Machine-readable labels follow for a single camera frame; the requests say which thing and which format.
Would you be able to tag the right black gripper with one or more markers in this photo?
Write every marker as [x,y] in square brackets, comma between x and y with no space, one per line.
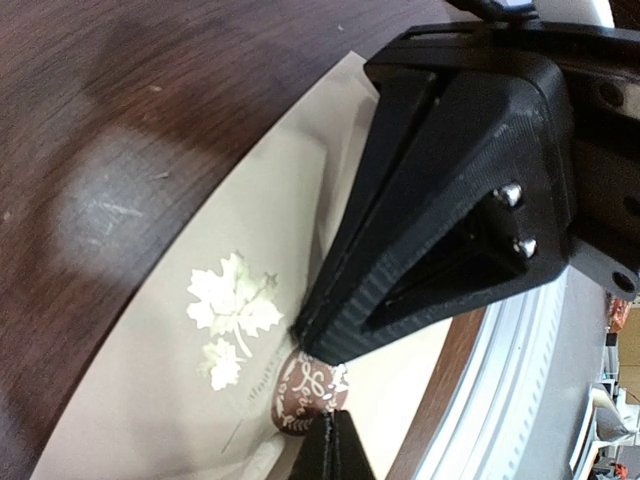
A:
[496,148]

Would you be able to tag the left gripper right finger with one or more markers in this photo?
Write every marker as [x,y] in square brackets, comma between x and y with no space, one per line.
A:
[347,458]

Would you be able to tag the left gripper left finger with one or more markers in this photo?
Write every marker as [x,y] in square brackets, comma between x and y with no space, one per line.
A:
[314,458]

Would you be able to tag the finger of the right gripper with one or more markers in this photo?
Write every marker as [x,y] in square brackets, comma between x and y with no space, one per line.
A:
[376,284]

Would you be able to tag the round brown seal sticker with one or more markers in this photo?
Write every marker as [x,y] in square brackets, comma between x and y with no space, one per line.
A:
[306,388]

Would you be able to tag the brown kraft envelope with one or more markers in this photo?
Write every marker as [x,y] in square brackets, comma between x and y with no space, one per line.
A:
[183,386]

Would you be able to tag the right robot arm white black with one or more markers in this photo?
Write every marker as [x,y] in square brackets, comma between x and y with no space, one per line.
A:
[530,10]

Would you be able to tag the front aluminium rail base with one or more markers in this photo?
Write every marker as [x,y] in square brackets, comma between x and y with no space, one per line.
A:
[520,410]

